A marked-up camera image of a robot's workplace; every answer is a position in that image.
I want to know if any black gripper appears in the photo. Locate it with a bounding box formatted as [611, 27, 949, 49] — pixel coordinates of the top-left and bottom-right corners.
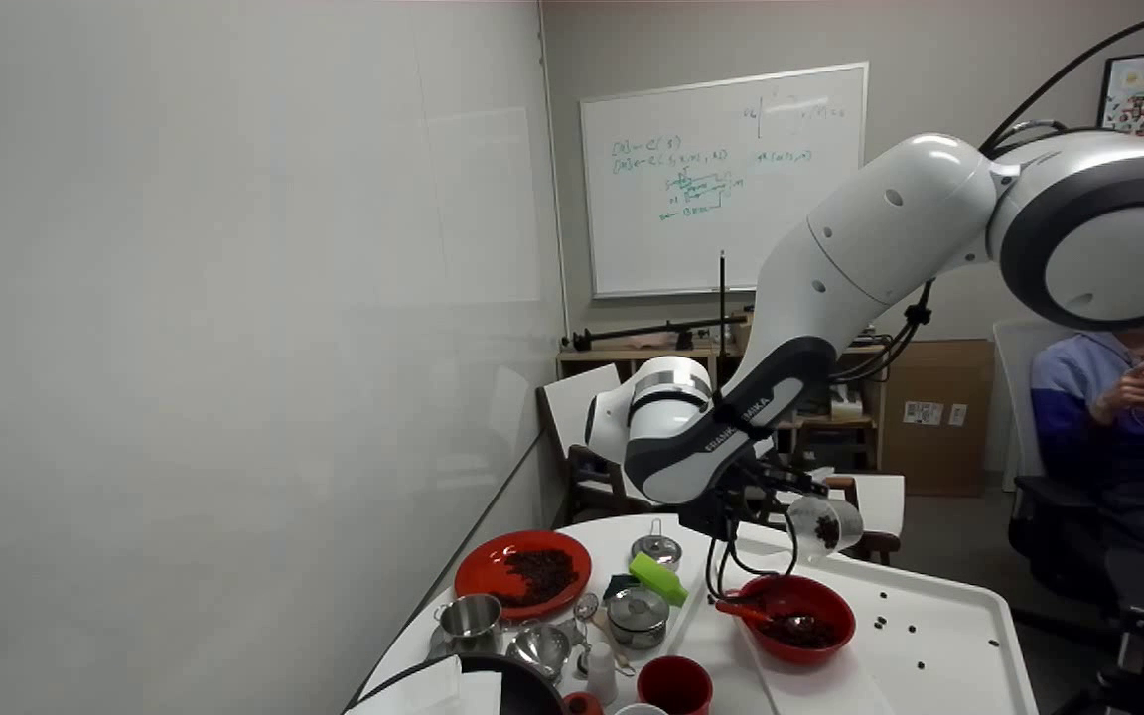
[711, 462, 825, 541]

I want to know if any red bowl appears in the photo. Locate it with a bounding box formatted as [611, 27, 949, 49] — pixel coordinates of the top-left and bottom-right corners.
[735, 573, 863, 670]

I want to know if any small steel bowl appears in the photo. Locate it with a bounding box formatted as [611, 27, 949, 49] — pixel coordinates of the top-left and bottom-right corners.
[508, 619, 576, 675]

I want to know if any red spoon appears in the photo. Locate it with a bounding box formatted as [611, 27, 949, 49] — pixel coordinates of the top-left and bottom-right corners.
[707, 593, 842, 646]

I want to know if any large cardboard box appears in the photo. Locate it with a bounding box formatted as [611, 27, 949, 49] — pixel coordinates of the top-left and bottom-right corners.
[876, 333, 999, 496]

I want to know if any white serving tray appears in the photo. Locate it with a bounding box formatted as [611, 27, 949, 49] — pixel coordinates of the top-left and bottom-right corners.
[675, 521, 1040, 715]

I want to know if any clear glass jar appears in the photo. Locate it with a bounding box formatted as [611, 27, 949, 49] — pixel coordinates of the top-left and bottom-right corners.
[601, 578, 675, 654]

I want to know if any red cup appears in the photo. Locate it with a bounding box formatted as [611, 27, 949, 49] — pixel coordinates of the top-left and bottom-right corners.
[630, 650, 717, 715]

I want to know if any black tripod pole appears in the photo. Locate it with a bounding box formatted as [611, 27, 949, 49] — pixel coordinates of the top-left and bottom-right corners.
[568, 245, 766, 357]

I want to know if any wooden shelf unit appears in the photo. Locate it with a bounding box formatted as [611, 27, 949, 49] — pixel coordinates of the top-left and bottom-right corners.
[557, 331, 892, 478]

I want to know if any small white bottle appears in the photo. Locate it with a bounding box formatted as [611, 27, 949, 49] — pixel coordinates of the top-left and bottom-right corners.
[576, 646, 623, 705]

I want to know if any black office chair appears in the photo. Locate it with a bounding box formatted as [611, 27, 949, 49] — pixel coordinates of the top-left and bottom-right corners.
[999, 474, 1144, 715]

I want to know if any red plate with dark food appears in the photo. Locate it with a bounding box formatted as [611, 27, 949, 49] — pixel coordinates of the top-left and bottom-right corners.
[449, 529, 597, 627]

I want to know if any black frying pan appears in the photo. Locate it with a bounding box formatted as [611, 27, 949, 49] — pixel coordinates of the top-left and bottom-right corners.
[343, 646, 568, 715]

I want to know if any seated person in blue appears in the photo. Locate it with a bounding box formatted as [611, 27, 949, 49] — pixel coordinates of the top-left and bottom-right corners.
[1023, 313, 1144, 633]

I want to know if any steel cup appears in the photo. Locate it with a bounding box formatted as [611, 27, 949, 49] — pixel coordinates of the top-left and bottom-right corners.
[438, 593, 508, 654]

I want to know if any whiteboard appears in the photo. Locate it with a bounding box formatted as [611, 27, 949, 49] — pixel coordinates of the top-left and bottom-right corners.
[576, 61, 874, 303]

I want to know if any white cloth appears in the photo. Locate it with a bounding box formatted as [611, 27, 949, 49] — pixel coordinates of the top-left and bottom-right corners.
[355, 660, 505, 715]

